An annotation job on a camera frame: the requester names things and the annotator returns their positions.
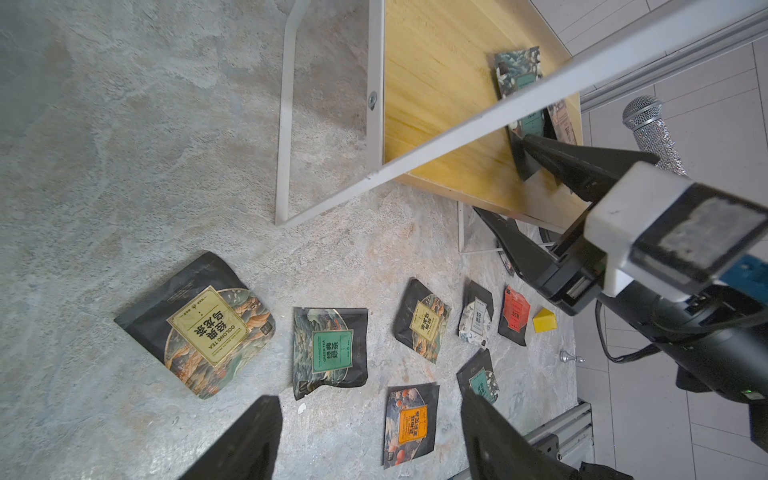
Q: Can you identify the yellow wedge block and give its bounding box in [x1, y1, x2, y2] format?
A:
[532, 307, 558, 333]

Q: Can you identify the red tea bag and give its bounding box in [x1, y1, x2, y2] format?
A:
[498, 285, 530, 347]

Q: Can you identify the white label tea bag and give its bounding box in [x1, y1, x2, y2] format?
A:
[457, 281, 494, 348]

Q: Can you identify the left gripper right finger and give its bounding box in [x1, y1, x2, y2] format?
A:
[461, 390, 579, 480]

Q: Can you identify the orange label tea bag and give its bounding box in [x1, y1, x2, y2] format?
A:
[382, 383, 440, 469]

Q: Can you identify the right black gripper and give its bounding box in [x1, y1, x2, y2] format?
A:
[473, 135, 660, 316]

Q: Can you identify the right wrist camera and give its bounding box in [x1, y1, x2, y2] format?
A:
[584, 162, 767, 302]

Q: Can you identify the green label tea bag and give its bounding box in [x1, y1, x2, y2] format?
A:
[292, 307, 368, 400]

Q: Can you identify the yellow label tea bag floor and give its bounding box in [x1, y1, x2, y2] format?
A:
[392, 277, 452, 364]

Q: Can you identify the small metal bell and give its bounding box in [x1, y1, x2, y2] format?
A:
[559, 350, 585, 364]

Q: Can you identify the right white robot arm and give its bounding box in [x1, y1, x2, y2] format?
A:
[479, 135, 767, 447]

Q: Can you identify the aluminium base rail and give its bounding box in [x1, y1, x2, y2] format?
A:
[453, 401, 594, 479]

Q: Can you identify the glitter microphone on stand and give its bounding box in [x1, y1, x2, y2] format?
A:
[622, 96, 687, 176]

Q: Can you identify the teal label tea bag floor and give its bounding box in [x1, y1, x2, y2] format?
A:
[456, 349, 499, 404]

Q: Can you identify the wooden shelf white frame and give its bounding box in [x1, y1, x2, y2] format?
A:
[275, 1, 767, 231]

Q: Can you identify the teal label tea bag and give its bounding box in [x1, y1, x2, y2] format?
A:
[493, 46, 556, 183]

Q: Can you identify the yellow label tea bag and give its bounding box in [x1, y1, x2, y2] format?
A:
[115, 252, 276, 399]

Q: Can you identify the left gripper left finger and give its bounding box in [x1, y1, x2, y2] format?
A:
[180, 395, 283, 480]

